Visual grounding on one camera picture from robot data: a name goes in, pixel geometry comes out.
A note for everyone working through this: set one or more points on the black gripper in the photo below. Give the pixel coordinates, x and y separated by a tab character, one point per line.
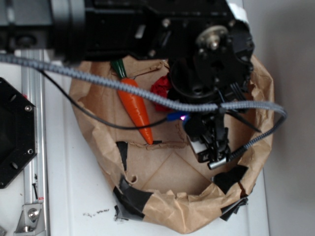
217	73

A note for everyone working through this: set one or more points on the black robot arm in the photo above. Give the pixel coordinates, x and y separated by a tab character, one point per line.
99	30

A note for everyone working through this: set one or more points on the crumpled red paper ball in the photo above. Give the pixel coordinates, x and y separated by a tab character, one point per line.
161	87

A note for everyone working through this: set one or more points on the orange toy carrot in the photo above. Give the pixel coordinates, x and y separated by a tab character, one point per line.
133	104

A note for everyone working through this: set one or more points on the brown paper bag bin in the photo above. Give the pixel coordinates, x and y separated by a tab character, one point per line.
164	183

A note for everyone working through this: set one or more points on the aluminium extrusion rail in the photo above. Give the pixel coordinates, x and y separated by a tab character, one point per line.
36	171

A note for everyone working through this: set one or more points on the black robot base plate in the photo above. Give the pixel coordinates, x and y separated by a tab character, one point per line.
17	133

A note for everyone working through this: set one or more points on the metal corner bracket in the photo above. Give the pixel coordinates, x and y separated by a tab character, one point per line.
31	221

